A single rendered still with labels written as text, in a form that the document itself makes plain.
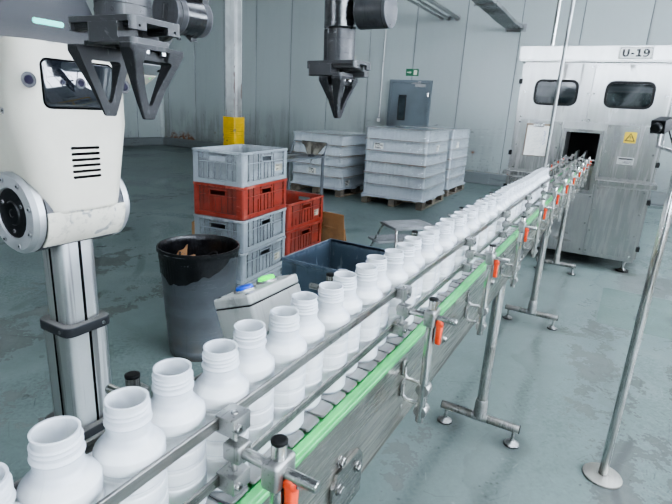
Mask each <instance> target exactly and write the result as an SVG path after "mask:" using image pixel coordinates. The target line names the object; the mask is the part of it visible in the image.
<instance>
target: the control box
mask: <svg viewBox="0 0 672 504"><path fill-rule="evenodd" d="M253 286H254V287H252V288H249V289H246V290H242V291H236V290H235V291H234V292H232V293H229V294H227V295H225V296H222V297H219V298H217V299H215V300H214V305H215V308H216V309H217V310H216V311H217V315H218V319H219V322H220V326H221V329H222V333H223V336H224V338H225V339H234V338H233V331H234V324H235V323H236V322H238V321H240V320H244V319H257V320H261V321H263V322H264V323H265V328H266V332H267V331H269V327H268V325H269V314H270V310H271V309H272V308H273V307H276V306H282V305H287V306H291V305H290V303H291V302H290V300H291V299H292V296H291V295H292V294H293V293H295V292H299V291H301V289H300V285H299V282H298V277H297V274H289V275H283V276H275V278H272V279H269V280H266V281H261V282H258V281H257V282H255V283H253Z"/></svg>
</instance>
